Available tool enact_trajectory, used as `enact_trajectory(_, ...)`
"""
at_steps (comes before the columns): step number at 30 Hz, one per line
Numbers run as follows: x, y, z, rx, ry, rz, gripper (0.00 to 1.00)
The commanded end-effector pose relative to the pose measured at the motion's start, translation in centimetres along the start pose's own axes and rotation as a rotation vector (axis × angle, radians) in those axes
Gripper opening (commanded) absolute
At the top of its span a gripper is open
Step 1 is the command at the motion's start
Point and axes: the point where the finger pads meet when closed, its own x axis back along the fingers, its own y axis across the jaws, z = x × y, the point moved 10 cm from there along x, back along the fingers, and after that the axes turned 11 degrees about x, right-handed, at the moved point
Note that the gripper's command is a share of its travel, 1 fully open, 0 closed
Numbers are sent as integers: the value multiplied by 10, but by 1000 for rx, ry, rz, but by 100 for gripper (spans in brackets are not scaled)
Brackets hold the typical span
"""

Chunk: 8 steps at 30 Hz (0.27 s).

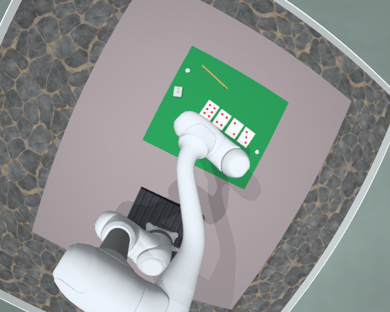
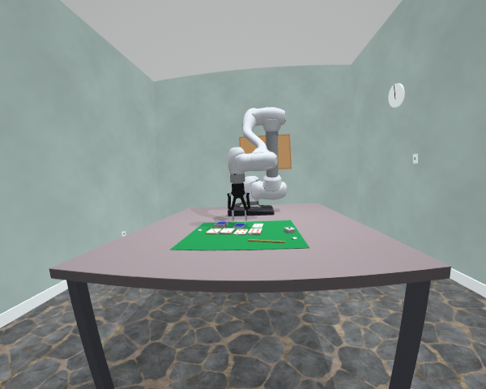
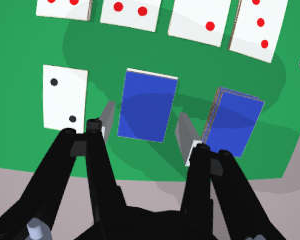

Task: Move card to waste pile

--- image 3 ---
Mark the green felt card mat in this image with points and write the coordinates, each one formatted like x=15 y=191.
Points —
x=28 y=41

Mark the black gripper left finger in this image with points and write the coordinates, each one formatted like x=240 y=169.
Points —
x=32 y=217

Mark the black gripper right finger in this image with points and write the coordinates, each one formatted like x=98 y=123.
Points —
x=244 y=215

